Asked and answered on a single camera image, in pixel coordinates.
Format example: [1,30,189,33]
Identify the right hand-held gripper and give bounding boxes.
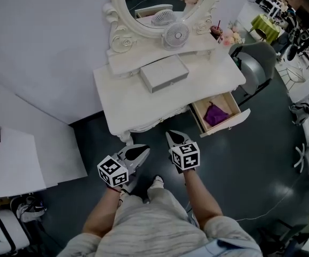
[165,130,200,174]

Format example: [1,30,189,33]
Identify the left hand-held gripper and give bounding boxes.
[97,143,151,195]

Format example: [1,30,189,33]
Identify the white dressing table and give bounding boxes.
[93,51,247,146]

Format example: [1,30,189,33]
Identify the person's left forearm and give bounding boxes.
[82,187,122,237]

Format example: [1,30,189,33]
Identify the person's right forearm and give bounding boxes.
[183,169,223,229]

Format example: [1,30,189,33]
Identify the person's white shoe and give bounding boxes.
[152,175,164,190]

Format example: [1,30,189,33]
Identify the purple cloth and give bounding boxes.
[204,102,230,127]

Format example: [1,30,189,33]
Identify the person's light trousers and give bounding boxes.
[118,182,176,214]

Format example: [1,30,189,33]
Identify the white grey jewelry box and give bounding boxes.
[139,54,190,94]

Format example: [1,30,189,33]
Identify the person's striped grey shirt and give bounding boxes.
[56,196,263,257]

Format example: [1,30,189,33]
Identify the small white desk fan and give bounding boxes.
[161,22,190,51]

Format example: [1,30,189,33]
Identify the grey armchair with black legs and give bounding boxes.
[229,41,278,104]

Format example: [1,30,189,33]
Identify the dark drink cup with straw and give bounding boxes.
[210,20,224,41]

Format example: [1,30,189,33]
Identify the pink flowers in white vase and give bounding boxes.
[221,21,246,48]

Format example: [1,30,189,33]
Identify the white cabinet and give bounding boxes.
[0,71,88,199]

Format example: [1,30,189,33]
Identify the grey backpack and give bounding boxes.
[289,102,309,125]

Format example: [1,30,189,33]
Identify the white ornate oval mirror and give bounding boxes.
[102,0,222,77]

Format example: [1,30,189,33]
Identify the round table with green cloth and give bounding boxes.
[250,13,281,44]

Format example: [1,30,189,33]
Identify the black metal chair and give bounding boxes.
[258,218,309,257]

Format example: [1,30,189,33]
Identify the white case with black trim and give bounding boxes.
[0,210,31,255]

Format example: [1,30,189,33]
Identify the white floor cable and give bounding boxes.
[236,175,305,222]

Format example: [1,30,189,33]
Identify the white device with cables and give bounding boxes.
[16,195,48,222]

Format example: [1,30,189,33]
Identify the white wire chair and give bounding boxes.
[278,65,309,90]

